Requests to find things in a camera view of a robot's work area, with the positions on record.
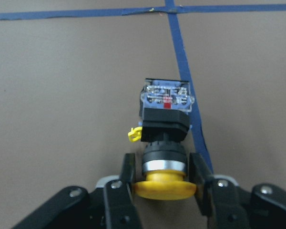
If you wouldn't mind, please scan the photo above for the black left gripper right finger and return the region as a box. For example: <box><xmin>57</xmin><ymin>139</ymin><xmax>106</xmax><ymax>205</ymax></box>
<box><xmin>188</xmin><ymin>153</ymin><xmax>250</xmax><ymax>229</ymax></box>

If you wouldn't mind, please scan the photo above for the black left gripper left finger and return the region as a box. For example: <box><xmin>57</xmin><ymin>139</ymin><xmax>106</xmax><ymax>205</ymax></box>
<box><xmin>103</xmin><ymin>153</ymin><xmax>142</xmax><ymax>229</ymax></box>

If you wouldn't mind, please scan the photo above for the yellow push button switch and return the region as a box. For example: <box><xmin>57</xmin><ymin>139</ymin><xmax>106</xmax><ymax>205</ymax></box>
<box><xmin>128</xmin><ymin>79</ymin><xmax>196</xmax><ymax>200</ymax></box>

